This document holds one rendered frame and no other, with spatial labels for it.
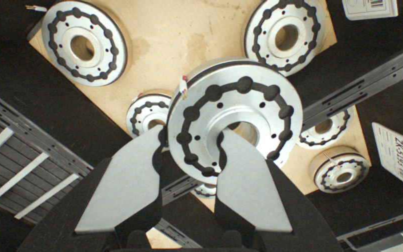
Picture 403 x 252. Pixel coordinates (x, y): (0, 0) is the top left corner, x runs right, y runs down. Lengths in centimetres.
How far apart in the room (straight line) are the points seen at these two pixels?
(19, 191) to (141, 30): 46
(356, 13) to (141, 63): 28
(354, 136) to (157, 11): 41
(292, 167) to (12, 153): 57
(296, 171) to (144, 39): 39
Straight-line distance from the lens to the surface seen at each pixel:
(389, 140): 40
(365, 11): 29
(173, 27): 28
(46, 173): 50
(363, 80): 25
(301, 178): 46
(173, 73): 28
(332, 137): 38
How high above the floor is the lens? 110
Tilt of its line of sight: 61 degrees down
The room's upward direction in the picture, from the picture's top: 177 degrees clockwise
